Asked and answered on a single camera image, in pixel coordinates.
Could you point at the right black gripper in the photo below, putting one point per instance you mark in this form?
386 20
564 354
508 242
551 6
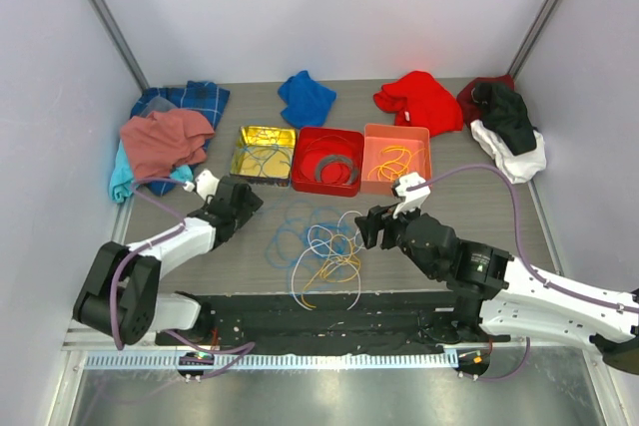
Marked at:
372 225

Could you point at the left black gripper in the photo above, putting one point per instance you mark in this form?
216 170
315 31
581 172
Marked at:
250 205

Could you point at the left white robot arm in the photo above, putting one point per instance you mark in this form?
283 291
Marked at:
120 296

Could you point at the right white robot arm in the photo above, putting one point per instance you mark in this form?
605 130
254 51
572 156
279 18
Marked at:
499 295

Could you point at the gold metal tin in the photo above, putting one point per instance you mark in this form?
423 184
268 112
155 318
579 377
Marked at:
264 155

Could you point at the salmon pink square box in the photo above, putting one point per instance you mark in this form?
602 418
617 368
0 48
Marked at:
390 152

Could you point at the red square box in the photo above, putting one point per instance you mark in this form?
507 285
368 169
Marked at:
328 162

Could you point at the salmon pink cloth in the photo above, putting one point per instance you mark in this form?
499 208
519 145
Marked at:
163 141

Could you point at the blue plaid cloth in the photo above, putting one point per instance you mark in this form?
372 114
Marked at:
206 98

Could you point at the light blue cloth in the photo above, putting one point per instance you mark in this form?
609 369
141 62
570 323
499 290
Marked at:
120 184

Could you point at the dark red cloth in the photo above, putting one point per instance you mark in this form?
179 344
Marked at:
470 110

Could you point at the white cloth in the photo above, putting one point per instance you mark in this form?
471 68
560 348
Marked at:
519 169

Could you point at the black cloth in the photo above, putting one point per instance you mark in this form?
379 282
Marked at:
503 112

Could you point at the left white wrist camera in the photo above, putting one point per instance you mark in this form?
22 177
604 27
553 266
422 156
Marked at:
204 185

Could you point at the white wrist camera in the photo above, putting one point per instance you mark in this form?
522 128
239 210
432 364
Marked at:
204 185
412 190

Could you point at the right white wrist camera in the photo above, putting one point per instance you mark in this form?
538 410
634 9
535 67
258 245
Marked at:
412 190

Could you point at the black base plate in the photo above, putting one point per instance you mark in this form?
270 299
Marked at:
373 323

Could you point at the white slotted cable duct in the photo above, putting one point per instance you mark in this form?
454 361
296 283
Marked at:
192 360

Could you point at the left corner aluminium post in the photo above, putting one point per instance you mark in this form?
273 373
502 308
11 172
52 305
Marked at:
113 30

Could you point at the corner aluminium post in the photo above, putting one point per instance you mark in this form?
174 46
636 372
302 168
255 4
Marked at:
541 20
113 30

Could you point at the right corner aluminium post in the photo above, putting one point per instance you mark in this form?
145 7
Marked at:
541 20

